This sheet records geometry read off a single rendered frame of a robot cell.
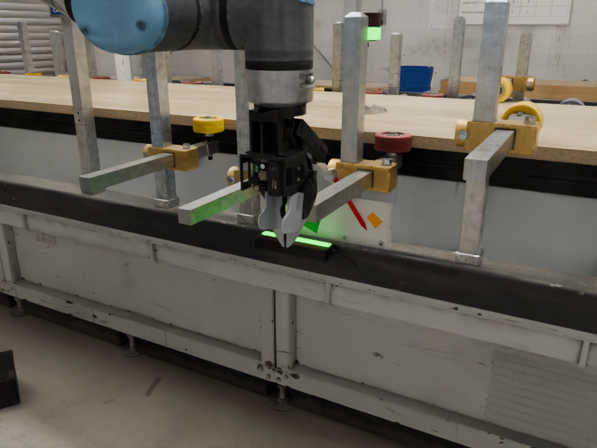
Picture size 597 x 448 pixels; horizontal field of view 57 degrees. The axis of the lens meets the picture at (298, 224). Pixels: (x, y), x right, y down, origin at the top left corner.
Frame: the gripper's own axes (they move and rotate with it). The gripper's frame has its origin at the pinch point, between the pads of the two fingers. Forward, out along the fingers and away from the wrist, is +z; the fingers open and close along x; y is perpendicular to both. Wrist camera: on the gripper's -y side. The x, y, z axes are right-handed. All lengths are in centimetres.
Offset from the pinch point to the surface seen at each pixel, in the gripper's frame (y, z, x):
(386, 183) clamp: -31.4, -1.3, 4.3
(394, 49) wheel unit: -141, -23, -32
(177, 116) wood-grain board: -51, -7, -64
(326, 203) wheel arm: -10.2, -2.8, 1.5
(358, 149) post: -32.9, -7.0, -2.3
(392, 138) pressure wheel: -43.7, -7.9, 1.0
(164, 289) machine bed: -57, 52, -79
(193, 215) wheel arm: -6.7, 2.3, -23.5
